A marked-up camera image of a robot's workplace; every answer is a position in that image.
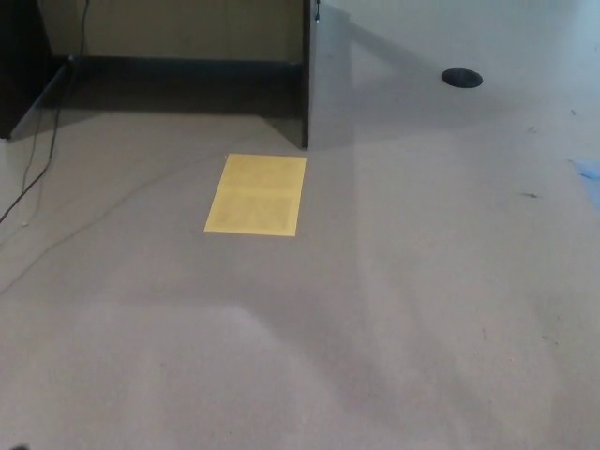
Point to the yellow paper sheet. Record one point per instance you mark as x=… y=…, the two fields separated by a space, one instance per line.
x=257 y=194

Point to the dark wooden desk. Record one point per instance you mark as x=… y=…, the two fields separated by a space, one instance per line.
x=187 y=70

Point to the small black hanging plug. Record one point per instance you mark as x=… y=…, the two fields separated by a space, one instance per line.
x=318 y=13

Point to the black round floor cover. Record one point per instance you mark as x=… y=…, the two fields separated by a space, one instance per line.
x=461 y=77

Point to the blue plastic scrap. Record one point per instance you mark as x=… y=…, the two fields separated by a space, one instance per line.
x=589 y=169

